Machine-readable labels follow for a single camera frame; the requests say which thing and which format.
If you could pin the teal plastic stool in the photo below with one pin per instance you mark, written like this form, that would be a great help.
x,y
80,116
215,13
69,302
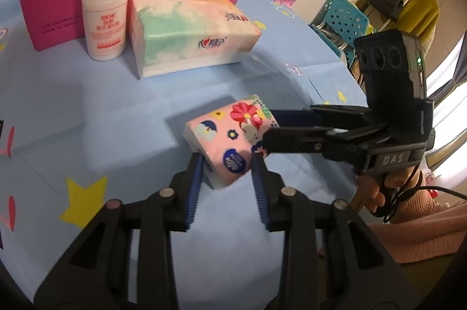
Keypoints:
x,y
343,17

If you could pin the white window curtain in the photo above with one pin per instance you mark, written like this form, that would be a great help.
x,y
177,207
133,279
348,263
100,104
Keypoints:
x,y
448,87

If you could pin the black shoulder bag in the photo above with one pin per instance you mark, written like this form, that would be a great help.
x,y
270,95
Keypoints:
x,y
383,1

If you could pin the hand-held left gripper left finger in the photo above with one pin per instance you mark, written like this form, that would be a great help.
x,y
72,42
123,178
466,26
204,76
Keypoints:
x,y
195,186

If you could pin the person's right forearm pink sleeve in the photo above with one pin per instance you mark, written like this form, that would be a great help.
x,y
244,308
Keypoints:
x,y
419,229

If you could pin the pastel facial tissue pack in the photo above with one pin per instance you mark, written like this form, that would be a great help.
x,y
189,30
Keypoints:
x,y
182,28

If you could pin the blue cartoon printed bed sheet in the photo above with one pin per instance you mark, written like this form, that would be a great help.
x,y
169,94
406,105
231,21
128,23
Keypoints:
x,y
109,105

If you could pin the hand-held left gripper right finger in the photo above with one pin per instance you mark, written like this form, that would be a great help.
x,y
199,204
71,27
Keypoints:
x,y
261,189

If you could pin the pink floral tissue packet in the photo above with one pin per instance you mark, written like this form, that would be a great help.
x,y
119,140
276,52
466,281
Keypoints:
x,y
226,138

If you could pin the person's right hand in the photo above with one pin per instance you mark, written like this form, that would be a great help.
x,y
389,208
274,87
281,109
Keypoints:
x,y
399,182

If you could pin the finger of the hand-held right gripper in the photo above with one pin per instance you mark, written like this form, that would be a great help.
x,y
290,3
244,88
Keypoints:
x,y
295,118
292,140

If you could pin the white lotion pump bottle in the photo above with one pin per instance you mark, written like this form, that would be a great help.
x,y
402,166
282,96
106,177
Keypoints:
x,y
105,21

